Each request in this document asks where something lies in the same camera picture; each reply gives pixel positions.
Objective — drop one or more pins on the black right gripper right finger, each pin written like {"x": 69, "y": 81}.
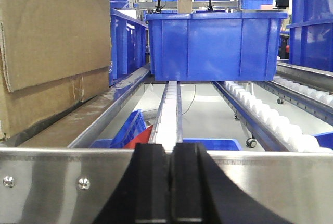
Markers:
{"x": 201, "y": 192}

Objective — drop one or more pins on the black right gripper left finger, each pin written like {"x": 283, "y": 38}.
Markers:
{"x": 141, "y": 196}

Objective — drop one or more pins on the brown cardboard carton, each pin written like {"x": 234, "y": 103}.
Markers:
{"x": 55, "y": 54}

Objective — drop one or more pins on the blue lower bin right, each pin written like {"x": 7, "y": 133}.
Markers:
{"x": 216, "y": 144}

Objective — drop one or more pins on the red snack package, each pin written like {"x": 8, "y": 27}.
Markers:
{"x": 142, "y": 138}

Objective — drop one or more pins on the white roller track centre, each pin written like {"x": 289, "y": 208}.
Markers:
{"x": 167, "y": 129}

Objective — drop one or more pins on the white roller track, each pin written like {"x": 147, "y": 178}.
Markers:
{"x": 274, "y": 132}
{"x": 167, "y": 129}

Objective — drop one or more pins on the blue lower bin centre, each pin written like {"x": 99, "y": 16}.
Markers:
{"x": 133, "y": 126}

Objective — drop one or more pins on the white roller track right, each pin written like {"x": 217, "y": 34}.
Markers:
{"x": 274, "y": 132}

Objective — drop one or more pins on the blue plastic bin left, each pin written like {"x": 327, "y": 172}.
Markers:
{"x": 128, "y": 45}

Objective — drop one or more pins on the blue plastic bin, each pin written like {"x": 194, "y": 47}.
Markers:
{"x": 128, "y": 45}
{"x": 311, "y": 34}
{"x": 214, "y": 46}

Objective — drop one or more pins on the blue plastic bin centre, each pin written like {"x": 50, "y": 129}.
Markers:
{"x": 214, "y": 46}

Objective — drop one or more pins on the blue plastic bin right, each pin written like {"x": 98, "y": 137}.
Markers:
{"x": 311, "y": 34}

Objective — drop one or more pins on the steel shelf divider rail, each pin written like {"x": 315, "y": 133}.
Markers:
{"x": 113, "y": 101}

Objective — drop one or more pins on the steel shelf front rail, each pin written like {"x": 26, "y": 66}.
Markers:
{"x": 73, "y": 185}

